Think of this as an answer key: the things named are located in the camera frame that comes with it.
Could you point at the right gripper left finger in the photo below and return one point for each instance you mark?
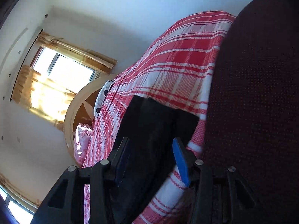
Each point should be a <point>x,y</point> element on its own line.
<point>65,201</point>

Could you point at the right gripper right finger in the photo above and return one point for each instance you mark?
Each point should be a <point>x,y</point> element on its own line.
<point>221,195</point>

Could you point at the black pants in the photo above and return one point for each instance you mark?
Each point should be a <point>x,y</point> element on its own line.
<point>150,128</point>

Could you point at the left window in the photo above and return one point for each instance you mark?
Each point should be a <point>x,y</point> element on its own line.
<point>21,209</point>

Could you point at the pink floral pillow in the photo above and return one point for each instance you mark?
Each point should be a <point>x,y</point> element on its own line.
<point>82,138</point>

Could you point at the beige wooden headboard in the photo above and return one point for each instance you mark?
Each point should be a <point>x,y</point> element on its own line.
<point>81,110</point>

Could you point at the yellow curtain behind headboard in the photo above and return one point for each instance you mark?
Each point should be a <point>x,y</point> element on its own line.
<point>42,96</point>

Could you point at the white patterned pillow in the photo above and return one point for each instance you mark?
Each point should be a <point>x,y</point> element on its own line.
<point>102,96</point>

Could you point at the window behind headboard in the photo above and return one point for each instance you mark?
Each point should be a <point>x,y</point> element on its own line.
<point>63,70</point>

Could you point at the red plaid bed sheet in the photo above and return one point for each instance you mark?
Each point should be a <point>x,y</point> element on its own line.
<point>176,71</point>

